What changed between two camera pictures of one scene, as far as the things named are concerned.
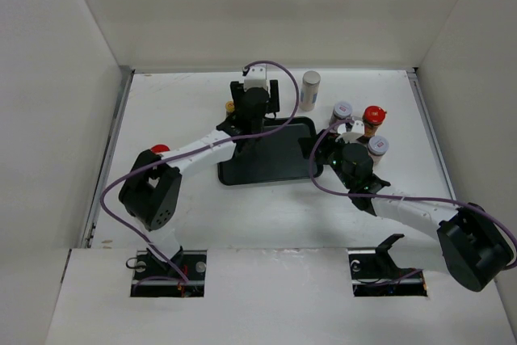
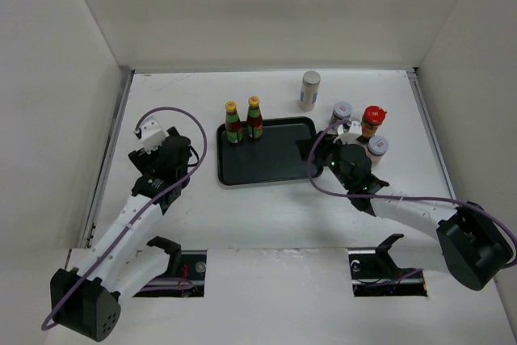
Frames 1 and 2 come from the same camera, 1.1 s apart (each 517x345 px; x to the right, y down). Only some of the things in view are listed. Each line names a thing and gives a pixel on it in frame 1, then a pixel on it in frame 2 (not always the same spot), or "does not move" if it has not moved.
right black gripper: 327,143 does not move
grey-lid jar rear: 342,111 does not move
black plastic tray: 273,157 does not move
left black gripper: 273,98 → 145,160
